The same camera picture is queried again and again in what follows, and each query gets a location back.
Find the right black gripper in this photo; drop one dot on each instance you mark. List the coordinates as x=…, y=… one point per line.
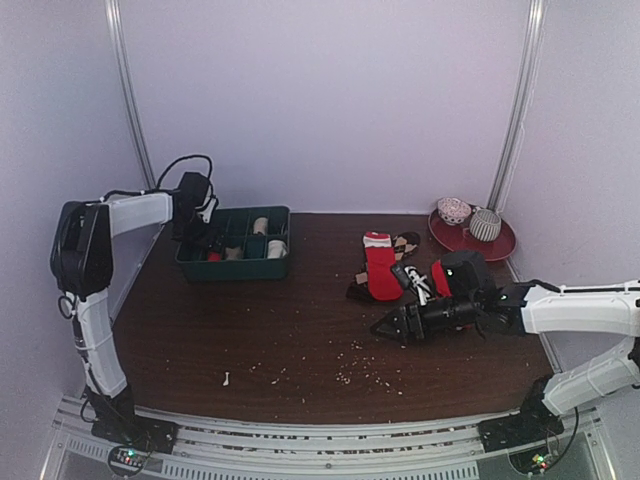
x=413, y=320

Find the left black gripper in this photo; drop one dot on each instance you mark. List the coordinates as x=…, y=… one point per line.
x=179, y=235

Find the beige sock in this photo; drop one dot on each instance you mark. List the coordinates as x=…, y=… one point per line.
x=234, y=253
x=260, y=226

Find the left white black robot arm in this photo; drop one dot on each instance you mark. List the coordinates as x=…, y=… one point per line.
x=82, y=263

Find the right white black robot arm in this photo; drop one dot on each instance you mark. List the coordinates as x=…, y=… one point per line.
x=612, y=309

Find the red sock with white cuff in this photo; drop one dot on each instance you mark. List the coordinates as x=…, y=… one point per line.
x=380, y=257

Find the green divided organizer tray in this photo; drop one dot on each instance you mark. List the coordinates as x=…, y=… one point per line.
x=240, y=244

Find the argyle sock at back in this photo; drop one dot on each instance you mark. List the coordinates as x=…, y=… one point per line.
x=404, y=244

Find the red plate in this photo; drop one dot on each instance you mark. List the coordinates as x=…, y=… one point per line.
x=458, y=237

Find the white dotted bowl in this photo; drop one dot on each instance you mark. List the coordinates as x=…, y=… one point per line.
x=453, y=211

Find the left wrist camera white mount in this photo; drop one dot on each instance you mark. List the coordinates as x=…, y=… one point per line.
x=206, y=213

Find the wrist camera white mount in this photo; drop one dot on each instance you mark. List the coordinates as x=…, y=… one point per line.
x=206, y=213
x=410, y=279

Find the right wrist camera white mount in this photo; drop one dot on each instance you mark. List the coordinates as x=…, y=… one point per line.
x=410, y=279

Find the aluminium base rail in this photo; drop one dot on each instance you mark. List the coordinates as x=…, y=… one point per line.
x=212, y=448

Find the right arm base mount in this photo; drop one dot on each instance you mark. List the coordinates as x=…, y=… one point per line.
x=531, y=438

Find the right aluminium frame post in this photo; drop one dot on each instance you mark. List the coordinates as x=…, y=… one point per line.
x=522, y=97

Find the aluminium frame post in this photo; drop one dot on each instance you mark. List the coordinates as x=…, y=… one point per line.
x=522, y=97
x=118, y=41

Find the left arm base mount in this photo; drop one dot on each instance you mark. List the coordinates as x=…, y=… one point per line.
x=134, y=444

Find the left aluminium frame post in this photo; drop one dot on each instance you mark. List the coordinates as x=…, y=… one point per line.
x=118, y=41

